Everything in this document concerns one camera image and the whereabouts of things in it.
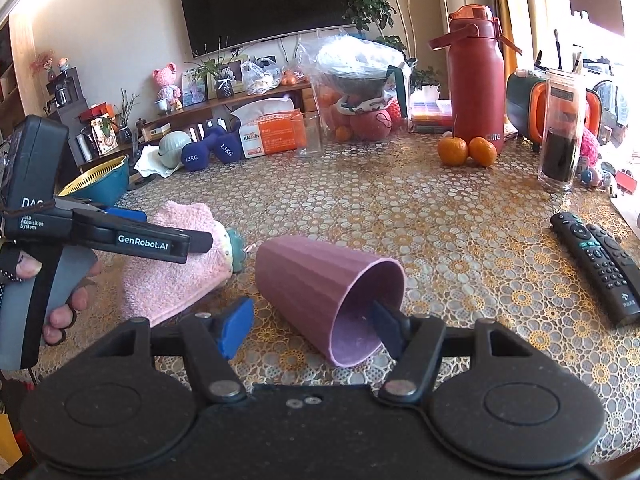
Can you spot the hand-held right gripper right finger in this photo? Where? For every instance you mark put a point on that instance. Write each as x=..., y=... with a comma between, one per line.
x=387, y=331

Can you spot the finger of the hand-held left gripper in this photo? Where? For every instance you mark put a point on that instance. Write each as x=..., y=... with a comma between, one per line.
x=150, y=240
x=125, y=214

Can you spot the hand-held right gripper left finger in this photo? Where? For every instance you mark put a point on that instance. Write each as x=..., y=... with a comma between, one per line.
x=235, y=327

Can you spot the pink fluffy towel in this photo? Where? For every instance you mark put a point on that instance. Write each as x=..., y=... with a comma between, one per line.
x=170, y=275

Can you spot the small green yellow plush toy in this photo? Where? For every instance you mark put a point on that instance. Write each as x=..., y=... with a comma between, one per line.
x=236, y=252

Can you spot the purple ribbed cup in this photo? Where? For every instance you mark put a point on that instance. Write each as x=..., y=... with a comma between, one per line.
x=310, y=280

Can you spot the person's left hand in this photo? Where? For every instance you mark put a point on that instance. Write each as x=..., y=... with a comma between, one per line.
x=60, y=317

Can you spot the teal basin with yellow colander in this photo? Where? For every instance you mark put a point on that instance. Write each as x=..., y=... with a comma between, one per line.
x=102, y=185

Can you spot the white cloth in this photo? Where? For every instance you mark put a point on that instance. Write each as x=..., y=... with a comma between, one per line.
x=147, y=162

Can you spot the pale green bowl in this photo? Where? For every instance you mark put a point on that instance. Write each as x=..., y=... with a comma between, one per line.
x=174, y=147

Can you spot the blue dumbbell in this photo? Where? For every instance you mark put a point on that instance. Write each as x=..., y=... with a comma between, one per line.
x=225, y=149
x=192, y=157

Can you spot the black coffee machine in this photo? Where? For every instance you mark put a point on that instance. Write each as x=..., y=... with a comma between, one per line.
x=65, y=87

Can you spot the pink bear figure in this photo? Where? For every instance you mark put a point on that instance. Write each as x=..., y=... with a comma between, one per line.
x=166, y=82

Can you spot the wooden television cabinet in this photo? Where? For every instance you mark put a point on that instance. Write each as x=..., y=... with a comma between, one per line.
x=220, y=107

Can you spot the orange and white box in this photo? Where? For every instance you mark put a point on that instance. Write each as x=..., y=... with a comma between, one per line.
x=272, y=132

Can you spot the small potted plant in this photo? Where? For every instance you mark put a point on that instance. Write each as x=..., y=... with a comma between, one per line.
x=222, y=77

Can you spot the orange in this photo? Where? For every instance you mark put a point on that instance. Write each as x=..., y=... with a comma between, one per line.
x=483, y=152
x=452, y=151

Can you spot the plastic bag of snacks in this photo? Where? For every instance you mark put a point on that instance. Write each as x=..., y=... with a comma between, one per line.
x=260, y=77

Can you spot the clear drinking glass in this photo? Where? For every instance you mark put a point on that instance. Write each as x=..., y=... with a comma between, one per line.
x=311, y=135

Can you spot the stack of colourful boxes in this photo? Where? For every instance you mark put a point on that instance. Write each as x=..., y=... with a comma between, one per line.
x=430, y=115

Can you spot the black remote control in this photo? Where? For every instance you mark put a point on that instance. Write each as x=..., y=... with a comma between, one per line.
x=600, y=265

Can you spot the clear plastic bag with fruit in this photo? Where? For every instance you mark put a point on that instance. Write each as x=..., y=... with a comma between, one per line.
x=350, y=90

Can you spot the clear tumbler with dark liquid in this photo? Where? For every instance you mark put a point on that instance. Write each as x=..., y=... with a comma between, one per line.
x=560, y=150

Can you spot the red water bottle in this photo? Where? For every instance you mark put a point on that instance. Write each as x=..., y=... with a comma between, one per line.
x=475, y=90

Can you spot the black television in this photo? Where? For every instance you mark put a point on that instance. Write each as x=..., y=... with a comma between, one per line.
x=270, y=0

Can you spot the pink knitted item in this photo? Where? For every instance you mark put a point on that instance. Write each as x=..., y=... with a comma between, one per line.
x=590, y=145

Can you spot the tall green houseplant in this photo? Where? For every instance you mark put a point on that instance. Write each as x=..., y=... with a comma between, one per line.
x=380, y=0

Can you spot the green picture frame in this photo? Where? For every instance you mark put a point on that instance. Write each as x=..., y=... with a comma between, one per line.
x=235, y=71

